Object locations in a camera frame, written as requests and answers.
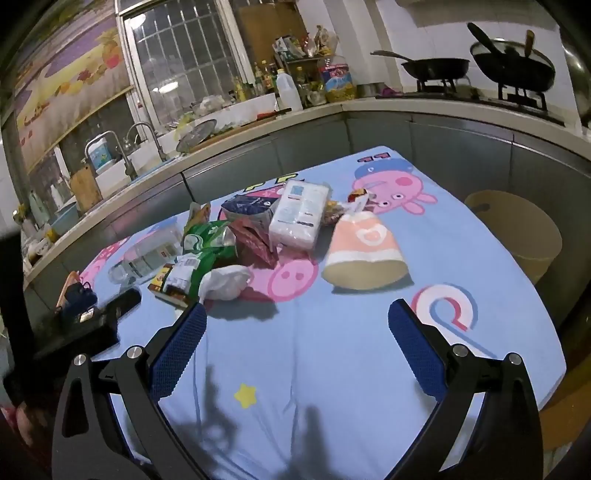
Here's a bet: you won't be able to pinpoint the white tissue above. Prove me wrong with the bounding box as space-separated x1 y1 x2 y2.
198 265 252 303

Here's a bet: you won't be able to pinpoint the green snack bag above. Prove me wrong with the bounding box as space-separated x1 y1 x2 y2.
166 220 238 301

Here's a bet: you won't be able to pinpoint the red snack wrapper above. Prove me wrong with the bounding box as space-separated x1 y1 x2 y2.
229 217 279 268

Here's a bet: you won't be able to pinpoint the dark blue milk carton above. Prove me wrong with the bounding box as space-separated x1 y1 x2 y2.
219 195 279 231

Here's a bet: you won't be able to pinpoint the white tissue pack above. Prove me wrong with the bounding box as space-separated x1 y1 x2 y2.
269 180 332 251

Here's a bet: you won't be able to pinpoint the clear plastic bottle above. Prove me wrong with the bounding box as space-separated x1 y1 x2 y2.
108 226 182 286

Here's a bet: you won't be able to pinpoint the yellow cartoon snack pouch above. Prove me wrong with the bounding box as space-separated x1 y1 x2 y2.
183 202 211 235

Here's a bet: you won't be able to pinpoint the beige round trash bin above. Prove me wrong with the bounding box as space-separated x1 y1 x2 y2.
465 190 563 284

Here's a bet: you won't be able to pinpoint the barred kitchen window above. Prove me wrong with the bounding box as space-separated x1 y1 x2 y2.
114 0 253 127

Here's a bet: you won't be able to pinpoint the wooden cutting board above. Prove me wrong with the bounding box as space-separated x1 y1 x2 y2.
70 164 103 214

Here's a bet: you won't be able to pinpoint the chrome sink faucet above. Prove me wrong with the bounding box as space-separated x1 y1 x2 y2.
84 130 137 180

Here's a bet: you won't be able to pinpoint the blue cartoon pig tablecloth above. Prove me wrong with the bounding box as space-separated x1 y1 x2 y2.
79 145 568 480

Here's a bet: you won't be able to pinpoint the round metal strainer lid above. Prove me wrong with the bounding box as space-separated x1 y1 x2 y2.
176 119 217 154

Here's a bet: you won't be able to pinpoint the grey cabinet fronts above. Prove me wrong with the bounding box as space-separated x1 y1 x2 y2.
24 102 590 322

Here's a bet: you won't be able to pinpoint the white plastic jug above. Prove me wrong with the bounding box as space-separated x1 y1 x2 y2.
276 69 304 112

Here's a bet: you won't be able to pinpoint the gas stove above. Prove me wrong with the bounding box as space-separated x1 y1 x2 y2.
375 77 566 127

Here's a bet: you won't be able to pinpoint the cooking oil bottle blue label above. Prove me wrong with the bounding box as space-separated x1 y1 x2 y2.
318 55 356 103

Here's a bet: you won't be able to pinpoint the black wok with lid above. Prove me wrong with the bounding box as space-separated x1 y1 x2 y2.
467 22 556 93

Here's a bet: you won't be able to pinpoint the black frying pan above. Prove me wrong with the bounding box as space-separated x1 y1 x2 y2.
370 50 470 82

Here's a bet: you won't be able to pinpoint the colourful fruit wall poster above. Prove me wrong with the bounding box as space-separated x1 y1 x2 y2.
12 1 131 173

